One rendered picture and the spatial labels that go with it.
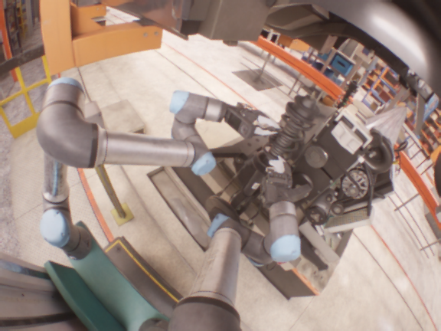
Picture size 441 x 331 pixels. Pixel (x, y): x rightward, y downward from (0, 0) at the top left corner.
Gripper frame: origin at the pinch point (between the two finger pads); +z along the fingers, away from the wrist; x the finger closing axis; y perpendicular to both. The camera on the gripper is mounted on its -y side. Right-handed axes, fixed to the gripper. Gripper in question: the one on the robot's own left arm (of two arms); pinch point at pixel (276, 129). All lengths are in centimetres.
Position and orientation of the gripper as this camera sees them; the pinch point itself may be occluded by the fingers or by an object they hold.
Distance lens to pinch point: 67.1
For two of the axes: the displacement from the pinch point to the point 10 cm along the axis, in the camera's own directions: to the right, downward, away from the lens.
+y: -1.1, -6.2, 7.8
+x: -3.1, 7.6, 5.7
